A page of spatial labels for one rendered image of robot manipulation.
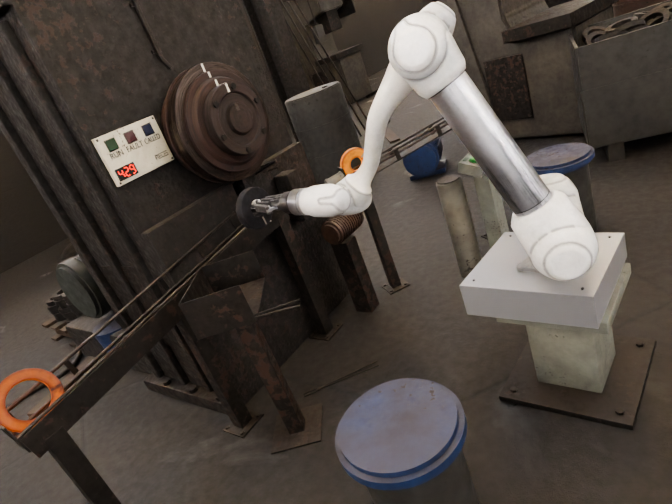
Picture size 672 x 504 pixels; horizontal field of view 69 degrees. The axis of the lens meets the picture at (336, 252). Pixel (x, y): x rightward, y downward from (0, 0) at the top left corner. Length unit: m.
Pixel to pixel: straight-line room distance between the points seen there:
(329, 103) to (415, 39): 3.62
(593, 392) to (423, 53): 1.19
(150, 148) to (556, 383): 1.68
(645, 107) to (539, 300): 2.18
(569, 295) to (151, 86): 1.64
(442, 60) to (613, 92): 2.35
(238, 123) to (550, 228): 1.23
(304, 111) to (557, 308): 3.64
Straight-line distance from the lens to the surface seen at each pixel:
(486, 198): 2.31
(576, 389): 1.81
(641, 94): 3.48
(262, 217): 1.80
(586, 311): 1.48
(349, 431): 1.26
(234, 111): 1.98
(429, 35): 1.15
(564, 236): 1.27
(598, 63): 3.40
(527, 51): 4.17
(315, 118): 4.73
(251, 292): 1.71
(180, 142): 1.95
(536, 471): 1.63
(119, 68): 2.05
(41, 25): 1.98
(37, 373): 1.76
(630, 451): 1.67
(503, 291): 1.52
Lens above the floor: 1.27
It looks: 23 degrees down
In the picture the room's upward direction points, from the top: 21 degrees counter-clockwise
